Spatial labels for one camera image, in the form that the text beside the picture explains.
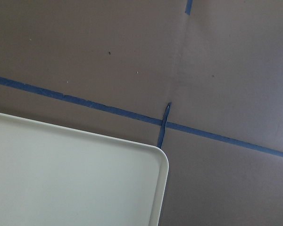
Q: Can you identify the white bear print tray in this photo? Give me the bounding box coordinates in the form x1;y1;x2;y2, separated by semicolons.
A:
0;113;169;226

